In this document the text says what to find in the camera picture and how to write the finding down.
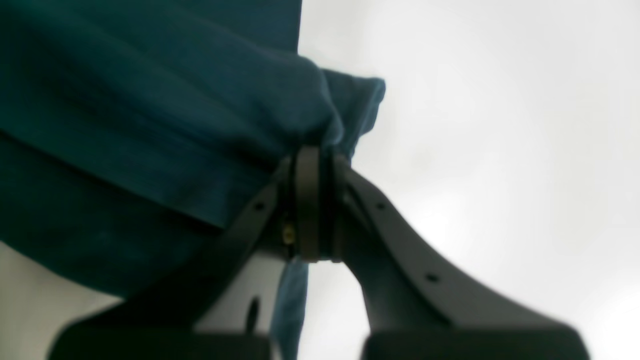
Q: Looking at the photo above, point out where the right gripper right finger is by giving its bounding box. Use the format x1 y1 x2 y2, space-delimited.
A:
330 154 590 360

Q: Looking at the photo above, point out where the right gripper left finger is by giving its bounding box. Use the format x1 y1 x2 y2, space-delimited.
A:
48 146 322 360

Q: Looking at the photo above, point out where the dark teal T-shirt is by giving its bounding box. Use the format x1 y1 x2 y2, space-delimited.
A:
1 0 386 360

